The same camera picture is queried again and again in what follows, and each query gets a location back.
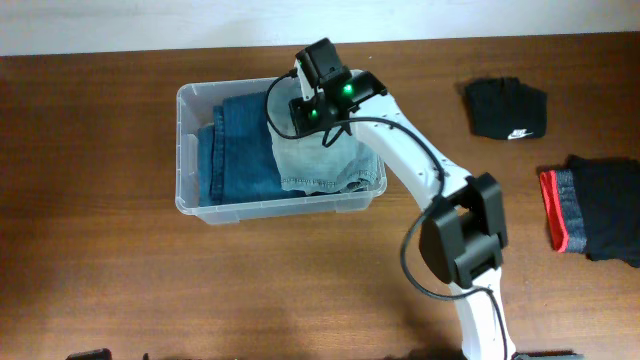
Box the light grey jeans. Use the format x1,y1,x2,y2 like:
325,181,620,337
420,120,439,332
268,79,380,195

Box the blue denim jeans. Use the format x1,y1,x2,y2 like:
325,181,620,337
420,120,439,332
197,92,305,207

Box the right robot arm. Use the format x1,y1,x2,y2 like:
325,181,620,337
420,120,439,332
290,38,516,359

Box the clear plastic storage container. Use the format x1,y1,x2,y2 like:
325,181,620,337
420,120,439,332
175,78,387,225

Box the black Nike folded garment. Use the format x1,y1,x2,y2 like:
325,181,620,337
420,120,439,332
464,77,548,140

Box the black shorts red grey waistband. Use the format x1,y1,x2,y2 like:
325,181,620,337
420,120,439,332
538,155,639,268

